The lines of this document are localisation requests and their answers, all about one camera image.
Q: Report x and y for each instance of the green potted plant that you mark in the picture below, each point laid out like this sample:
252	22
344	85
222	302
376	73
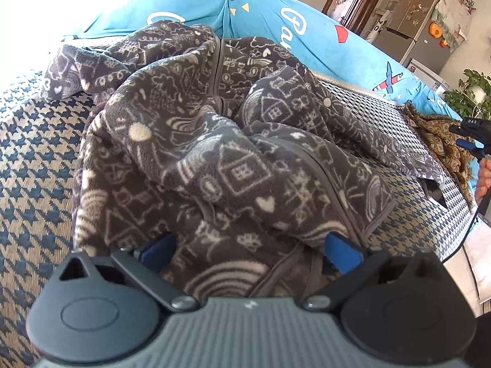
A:
468	92

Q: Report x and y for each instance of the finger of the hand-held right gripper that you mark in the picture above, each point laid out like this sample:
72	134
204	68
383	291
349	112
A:
472	127
471	145

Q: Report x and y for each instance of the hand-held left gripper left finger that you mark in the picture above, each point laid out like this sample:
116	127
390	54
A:
161	251

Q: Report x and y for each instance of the silver refrigerator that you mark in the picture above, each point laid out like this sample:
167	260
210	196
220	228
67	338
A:
410	19

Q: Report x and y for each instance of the grey doodle-print fleece jacket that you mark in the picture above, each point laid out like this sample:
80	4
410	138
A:
214	153

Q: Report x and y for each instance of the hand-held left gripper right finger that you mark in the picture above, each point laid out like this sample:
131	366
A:
341	255

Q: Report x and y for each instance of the blue printed sofa back cover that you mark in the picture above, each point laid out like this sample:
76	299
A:
268	15

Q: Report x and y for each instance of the dark flat phone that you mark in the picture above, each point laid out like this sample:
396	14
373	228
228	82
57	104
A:
433	193

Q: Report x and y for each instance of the houndstooth sofa seat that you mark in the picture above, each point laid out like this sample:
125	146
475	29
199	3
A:
34	153

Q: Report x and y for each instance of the brown door frame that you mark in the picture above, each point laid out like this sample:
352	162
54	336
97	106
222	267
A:
353	0

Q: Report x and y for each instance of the brown patterned cloth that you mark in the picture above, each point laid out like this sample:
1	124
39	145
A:
437	142

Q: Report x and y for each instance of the person's right hand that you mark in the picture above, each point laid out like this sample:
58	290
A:
484	180

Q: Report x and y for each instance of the white floral cover cloth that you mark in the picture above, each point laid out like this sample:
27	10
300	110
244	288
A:
456	11

